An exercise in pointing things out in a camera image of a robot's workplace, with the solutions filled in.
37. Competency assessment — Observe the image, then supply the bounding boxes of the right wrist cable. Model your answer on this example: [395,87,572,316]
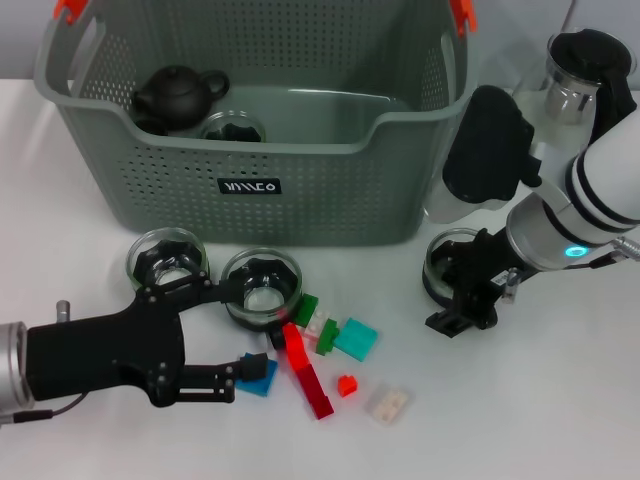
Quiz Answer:
[519,237,640,281]

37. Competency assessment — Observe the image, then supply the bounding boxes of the bright red long brick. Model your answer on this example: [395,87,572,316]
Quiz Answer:
[282,323,312,372]

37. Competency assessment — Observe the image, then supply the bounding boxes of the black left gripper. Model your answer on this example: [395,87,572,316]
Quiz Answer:
[24,277,269,407]

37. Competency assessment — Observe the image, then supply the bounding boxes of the orange bin handle clip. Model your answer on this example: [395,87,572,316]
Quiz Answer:
[53,0,87,25]
[448,0,477,37]

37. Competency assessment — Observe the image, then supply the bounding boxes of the teal square toy brick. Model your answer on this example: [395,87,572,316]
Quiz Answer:
[333,317,380,362]

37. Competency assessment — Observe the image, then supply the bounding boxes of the grey perforated plastic storage bin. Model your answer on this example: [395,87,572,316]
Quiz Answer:
[33,0,480,249]

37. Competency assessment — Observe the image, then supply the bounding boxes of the glass pitcher black handle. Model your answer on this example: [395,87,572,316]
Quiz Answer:
[514,28,639,146]

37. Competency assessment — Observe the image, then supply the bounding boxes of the small white toy brick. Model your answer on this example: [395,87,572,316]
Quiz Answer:
[303,308,335,346]

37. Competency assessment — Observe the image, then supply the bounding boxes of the translucent white toy brick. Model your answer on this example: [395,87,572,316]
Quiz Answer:
[363,382,410,426]

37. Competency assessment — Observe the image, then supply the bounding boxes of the glass teacup black sleeve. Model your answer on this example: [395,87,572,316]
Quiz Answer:
[422,228,494,309]
[199,110,266,144]

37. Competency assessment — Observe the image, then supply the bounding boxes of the blue square toy brick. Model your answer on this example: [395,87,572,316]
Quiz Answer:
[234,352,280,399]

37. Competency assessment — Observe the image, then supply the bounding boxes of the glass jar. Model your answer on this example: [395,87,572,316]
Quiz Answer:
[221,247,304,351]
[125,227,209,291]

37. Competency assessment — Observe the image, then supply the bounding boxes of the black clay teapot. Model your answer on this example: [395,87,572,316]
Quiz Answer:
[131,64,231,132]

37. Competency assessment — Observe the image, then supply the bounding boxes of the dark red long brick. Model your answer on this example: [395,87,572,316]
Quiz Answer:
[294,363,335,420]

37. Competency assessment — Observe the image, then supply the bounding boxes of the wrist cable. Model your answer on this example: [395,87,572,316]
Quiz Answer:
[0,392,89,426]
[519,237,640,281]

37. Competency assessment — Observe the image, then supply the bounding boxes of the green toy brick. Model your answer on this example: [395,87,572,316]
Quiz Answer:
[293,293,320,325]
[314,319,342,357]

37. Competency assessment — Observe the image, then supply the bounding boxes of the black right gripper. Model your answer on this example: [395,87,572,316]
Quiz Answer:
[424,227,521,339]

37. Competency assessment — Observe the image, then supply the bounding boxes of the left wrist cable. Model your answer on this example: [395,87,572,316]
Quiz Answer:
[0,392,89,426]

